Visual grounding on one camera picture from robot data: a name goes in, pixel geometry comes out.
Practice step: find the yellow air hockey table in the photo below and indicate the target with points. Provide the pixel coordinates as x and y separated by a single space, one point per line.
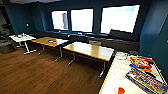
113 80

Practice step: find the bright window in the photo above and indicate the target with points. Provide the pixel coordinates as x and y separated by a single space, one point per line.
82 20
60 20
120 19

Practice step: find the dark sofa cushion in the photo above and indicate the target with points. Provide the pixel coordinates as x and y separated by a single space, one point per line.
123 35

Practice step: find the grey bench panel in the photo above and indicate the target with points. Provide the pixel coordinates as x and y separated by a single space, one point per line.
95 42

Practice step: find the long wooden table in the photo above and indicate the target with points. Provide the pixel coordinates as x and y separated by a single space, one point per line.
90 50

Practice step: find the small white table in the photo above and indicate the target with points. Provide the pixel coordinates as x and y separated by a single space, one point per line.
21 37

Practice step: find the clear glass bowl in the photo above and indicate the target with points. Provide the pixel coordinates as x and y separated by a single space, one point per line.
121 56

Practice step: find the small orange ball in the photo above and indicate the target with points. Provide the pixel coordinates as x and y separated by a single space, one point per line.
121 90

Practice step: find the small white wall plate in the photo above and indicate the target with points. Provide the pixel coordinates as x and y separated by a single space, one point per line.
28 24

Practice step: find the colourful snack packets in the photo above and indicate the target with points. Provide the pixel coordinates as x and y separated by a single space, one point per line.
141 61

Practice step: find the dark waste bin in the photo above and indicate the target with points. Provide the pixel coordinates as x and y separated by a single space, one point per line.
6 46

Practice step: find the dark window bench sofa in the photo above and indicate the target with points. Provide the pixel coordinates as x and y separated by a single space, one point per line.
76 36

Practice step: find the small red table item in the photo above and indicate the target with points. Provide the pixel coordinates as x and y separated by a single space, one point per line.
51 42

